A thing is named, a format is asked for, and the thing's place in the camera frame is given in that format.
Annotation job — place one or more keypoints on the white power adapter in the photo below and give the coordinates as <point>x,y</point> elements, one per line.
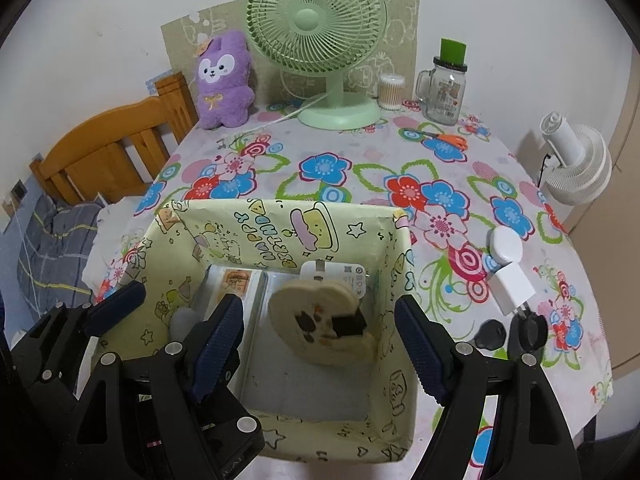
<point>515,287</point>

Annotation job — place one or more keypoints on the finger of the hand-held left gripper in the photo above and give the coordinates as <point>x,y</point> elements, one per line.
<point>117,305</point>
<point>227,407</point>

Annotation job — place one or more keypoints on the yellow cartoon fabric storage box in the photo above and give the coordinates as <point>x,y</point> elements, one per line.
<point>240,230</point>

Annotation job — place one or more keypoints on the grey plaid blanket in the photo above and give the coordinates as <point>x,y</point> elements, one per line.
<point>55,245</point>

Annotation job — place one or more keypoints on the white square labelled adapter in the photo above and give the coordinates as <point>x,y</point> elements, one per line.
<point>345,275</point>

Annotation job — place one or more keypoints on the black knob plug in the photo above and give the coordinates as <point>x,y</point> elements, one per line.
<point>532,330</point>

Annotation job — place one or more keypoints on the purple rabbit plush toy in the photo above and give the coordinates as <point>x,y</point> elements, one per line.
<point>222,95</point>

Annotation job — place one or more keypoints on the beige door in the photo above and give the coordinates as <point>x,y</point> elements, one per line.
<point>625,185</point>

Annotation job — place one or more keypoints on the glass jar mug green lid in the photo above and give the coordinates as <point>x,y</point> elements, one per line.
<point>445,95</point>

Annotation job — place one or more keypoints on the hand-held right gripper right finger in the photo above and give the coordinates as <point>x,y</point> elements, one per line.
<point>425,350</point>

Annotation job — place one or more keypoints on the black round plug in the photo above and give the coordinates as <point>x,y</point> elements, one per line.
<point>490,334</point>

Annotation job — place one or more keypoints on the black cube adapter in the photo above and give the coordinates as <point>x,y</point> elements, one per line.
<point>350,325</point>

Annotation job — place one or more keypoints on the green desk fan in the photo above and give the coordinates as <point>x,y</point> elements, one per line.
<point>310,20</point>

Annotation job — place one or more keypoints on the blue patterned paper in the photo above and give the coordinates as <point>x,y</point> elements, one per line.
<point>157,82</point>

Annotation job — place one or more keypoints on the floral tablecloth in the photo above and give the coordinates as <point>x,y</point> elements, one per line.
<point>350,160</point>

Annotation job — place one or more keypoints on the white oval charger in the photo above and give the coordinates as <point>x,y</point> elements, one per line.
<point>505,242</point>

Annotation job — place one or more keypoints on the white standing fan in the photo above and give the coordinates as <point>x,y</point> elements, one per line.
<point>580,160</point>

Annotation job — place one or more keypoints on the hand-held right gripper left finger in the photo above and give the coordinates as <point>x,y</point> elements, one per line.
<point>220,340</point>

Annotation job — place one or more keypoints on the clear cotton swab container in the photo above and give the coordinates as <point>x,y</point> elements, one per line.
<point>392,92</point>

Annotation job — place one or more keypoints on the beige toast shaped gadget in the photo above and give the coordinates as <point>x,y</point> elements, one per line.
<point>300,305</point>

